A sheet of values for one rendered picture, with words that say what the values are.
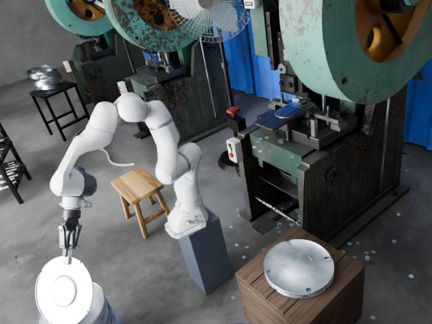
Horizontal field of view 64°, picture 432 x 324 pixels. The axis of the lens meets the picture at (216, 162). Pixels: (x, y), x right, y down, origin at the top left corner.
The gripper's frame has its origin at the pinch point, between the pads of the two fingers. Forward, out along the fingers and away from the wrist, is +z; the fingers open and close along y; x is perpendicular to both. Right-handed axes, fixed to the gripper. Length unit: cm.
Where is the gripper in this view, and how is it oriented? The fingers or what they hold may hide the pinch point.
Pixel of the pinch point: (67, 256)
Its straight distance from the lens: 167.6
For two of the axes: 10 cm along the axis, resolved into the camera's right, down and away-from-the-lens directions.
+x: 9.6, 0.0, -2.8
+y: -2.8, -1.4, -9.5
